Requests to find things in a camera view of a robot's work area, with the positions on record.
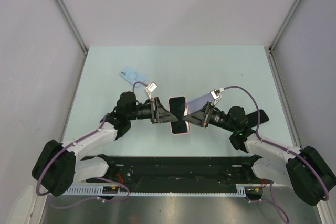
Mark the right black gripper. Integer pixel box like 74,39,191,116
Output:
183,102,236,133

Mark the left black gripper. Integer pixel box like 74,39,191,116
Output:
127,97,177,124

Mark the pink phone case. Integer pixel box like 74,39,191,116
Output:
168,95,191,136

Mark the purple phone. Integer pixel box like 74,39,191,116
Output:
169,96,190,135

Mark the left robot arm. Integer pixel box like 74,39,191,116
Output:
32,91,177,197

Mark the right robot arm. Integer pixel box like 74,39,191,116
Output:
183,102,335,206

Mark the lavender phone case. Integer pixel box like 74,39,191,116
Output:
187,93,215,114

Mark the black phone right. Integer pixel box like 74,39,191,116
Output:
246,109,270,127

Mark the light blue phone case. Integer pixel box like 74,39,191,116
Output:
119,66,146,84

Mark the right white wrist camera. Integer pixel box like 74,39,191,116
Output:
210,89,222,106

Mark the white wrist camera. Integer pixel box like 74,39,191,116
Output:
210,89,222,106
145,82,158,100

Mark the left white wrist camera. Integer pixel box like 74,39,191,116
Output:
145,82,158,100

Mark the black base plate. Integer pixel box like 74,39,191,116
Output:
99,154,261,185

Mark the right side aluminium rail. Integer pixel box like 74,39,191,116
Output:
264,47,302,147

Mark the white slotted cable duct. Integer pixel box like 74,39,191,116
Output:
63,184,246,197

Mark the right corner aluminium post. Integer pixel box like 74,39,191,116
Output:
268,0,303,52

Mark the corner aluminium post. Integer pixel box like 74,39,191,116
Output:
268,0,303,52
53,0,88,56

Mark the left corner aluminium post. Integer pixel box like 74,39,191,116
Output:
53,0,88,56

